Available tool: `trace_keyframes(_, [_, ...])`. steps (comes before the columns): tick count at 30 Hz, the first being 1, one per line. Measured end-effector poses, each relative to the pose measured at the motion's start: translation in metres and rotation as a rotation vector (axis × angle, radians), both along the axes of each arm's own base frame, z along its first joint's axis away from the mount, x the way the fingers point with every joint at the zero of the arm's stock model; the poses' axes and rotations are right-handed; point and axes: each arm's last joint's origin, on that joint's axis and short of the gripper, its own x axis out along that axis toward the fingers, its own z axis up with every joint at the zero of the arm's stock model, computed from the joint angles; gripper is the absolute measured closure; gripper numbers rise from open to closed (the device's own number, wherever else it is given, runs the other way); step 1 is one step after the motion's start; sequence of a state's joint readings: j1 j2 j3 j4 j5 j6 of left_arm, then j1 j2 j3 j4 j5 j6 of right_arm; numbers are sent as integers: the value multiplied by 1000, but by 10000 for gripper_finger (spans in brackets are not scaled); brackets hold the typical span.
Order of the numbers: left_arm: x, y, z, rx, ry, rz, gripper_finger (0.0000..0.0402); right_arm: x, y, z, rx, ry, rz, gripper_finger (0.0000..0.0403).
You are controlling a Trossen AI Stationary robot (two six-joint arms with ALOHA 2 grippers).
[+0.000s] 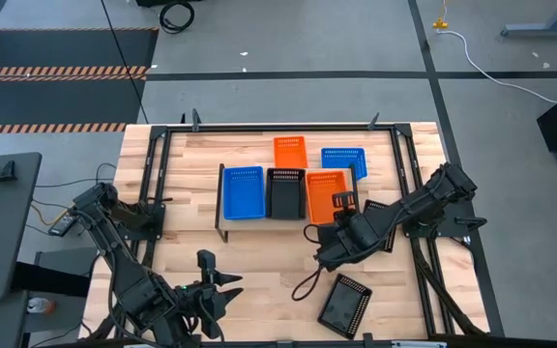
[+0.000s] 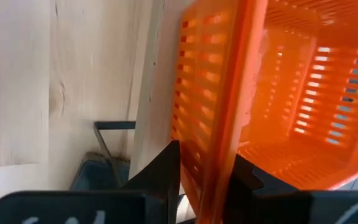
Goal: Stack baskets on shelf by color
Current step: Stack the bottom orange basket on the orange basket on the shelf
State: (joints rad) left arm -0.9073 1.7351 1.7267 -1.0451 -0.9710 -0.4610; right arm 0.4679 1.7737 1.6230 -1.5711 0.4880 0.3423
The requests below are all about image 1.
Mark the orange plastic basket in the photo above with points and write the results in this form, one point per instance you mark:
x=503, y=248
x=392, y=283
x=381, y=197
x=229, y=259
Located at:
x=290, y=154
x=319, y=193

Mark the black plastic basket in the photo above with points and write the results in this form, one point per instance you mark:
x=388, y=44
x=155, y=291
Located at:
x=285, y=198
x=373, y=206
x=343, y=307

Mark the blue plastic basket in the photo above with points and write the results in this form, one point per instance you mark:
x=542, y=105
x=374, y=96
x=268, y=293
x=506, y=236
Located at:
x=243, y=193
x=343, y=164

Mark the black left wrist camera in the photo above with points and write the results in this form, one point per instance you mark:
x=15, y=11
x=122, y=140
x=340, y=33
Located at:
x=206, y=261

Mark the gray metal table leg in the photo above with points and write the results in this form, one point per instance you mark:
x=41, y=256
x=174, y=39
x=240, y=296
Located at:
x=539, y=31

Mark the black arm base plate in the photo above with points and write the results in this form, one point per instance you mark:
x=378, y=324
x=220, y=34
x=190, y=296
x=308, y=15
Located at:
x=445, y=229
x=153, y=229

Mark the wooden shelf black metal legs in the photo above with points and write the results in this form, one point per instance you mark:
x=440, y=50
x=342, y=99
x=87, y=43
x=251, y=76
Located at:
x=249, y=224

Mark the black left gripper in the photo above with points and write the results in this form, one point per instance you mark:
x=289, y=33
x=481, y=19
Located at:
x=203, y=299

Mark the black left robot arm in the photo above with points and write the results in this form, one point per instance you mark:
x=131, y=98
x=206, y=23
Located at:
x=128, y=275

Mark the black power adapter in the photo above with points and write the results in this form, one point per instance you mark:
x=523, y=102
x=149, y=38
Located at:
x=61, y=226

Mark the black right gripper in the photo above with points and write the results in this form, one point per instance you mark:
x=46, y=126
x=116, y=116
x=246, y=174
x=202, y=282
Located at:
x=351, y=239

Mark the clear bottle orange cap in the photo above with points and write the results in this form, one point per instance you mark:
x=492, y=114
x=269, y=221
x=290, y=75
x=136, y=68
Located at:
x=41, y=305

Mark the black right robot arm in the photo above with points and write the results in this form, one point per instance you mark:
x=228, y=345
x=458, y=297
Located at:
x=423, y=198

